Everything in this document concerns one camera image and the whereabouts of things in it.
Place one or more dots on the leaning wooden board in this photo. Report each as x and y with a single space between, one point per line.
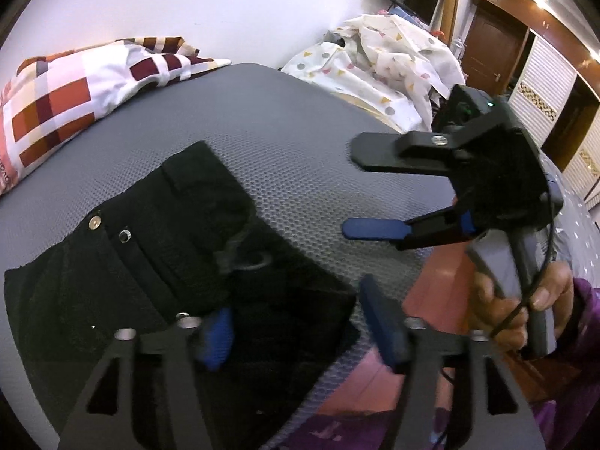
452 4

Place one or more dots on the brown wooden door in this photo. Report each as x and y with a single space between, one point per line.
487 51

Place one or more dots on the white louvered wardrobe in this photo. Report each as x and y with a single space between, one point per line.
539 70

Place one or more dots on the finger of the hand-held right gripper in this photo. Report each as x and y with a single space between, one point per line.
375 150
370 228

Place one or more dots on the black pants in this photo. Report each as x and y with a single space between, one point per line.
140 281

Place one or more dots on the person's right hand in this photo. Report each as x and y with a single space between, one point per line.
492 311

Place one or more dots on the white dotted quilt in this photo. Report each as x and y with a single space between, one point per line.
375 56

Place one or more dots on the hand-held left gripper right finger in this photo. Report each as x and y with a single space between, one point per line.
382 318

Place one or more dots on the person's right forearm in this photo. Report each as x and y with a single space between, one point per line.
586 337

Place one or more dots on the checkered orange white pillow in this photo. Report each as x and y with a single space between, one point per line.
70 98

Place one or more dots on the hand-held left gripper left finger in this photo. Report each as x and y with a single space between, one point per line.
213 337

